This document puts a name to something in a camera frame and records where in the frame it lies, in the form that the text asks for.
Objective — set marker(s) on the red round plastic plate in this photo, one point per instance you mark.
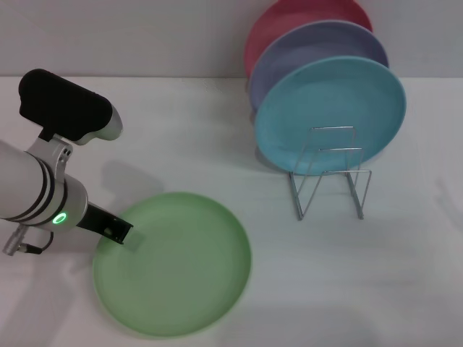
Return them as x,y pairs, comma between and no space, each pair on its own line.
289,18

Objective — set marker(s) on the teal round plastic plate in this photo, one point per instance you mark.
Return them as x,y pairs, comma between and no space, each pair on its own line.
325,101

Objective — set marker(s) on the green round plastic plate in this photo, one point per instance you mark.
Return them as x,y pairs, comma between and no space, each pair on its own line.
173,271

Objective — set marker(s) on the purple round plastic plate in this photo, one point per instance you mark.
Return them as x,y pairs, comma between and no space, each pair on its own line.
307,47

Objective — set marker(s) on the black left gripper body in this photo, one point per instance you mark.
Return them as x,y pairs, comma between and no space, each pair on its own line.
94,220

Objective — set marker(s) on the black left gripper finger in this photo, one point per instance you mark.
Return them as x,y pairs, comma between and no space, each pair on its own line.
117,230

